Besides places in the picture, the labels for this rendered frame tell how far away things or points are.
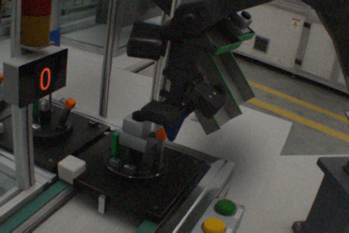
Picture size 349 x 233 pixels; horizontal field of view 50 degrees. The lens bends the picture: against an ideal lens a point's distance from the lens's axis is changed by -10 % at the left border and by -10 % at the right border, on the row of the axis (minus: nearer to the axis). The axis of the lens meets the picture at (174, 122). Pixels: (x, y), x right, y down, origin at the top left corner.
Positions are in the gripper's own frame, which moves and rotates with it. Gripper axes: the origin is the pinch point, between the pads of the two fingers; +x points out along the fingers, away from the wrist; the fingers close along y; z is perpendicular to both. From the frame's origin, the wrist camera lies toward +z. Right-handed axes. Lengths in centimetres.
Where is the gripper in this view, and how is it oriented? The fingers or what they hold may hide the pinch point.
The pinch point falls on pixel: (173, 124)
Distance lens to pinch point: 78.9
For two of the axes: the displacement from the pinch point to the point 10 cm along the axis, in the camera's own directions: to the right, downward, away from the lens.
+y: 4.1, -3.6, 8.4
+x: -1.4, 8.8, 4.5
